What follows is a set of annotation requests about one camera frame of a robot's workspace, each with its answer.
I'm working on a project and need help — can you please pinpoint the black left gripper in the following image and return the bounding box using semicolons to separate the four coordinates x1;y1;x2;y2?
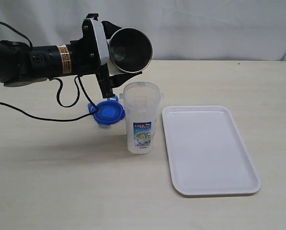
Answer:
70;13;142;98

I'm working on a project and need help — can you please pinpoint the stainless steel tumbler cup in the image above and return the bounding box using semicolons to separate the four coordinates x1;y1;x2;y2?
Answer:
108;27;153;73

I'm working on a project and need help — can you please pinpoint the blue plastic lid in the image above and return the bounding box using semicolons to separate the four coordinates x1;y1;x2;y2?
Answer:
88;95;126;128

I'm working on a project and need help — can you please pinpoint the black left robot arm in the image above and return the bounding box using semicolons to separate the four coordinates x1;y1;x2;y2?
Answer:
0;13;150;98

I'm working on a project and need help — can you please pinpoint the clear plastic tall container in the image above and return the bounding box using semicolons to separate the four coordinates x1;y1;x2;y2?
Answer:
120;81;163;154

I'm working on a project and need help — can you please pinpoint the white fabric backdrop curtain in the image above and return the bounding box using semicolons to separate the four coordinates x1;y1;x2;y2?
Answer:
0;0;286;61

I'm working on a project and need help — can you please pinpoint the white rectangular plastic tray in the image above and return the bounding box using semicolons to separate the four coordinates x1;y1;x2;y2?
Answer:
161;105;261;196

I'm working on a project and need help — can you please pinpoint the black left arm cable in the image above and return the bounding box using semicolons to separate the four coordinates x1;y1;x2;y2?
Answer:
0;21;98;123

